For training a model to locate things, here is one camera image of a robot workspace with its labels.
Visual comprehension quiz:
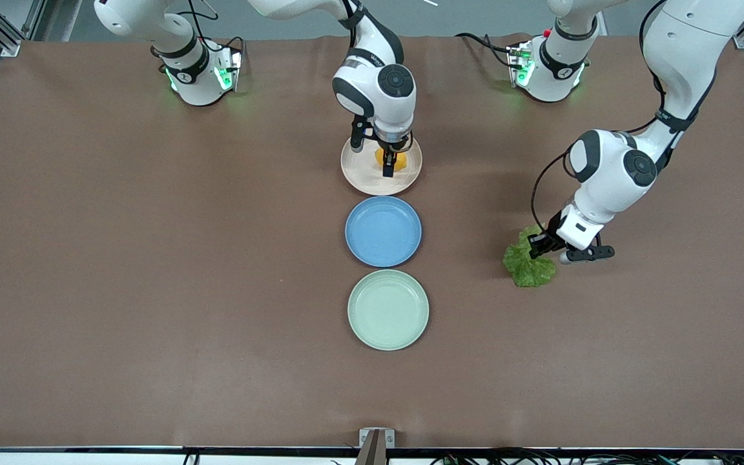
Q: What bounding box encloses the black left arm base cable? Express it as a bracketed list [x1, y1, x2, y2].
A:
[454, 32, 516, 69]

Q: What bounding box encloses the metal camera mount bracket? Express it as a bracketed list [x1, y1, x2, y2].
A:
[355, 428, 396, 465]

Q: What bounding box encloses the blue round plate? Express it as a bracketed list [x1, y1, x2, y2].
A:
[345, 196, 422, 268]

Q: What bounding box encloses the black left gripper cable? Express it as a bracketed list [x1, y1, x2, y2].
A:
[531, 0, 670, 236]

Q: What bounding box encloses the light green round plate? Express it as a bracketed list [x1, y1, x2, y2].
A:
[347, 269, 430, 351]

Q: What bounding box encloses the yellow lemon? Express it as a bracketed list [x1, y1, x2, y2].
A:
[375, 147, 408, 172]

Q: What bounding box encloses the brown table cover sheet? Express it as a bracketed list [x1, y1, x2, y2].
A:
[0, 34, 744, 451]

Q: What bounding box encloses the beige round plate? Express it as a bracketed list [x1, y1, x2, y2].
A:
[341, 132, 423, 196]

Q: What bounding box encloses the green lettuce leaf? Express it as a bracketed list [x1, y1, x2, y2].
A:
[502, 225, 557, 289]

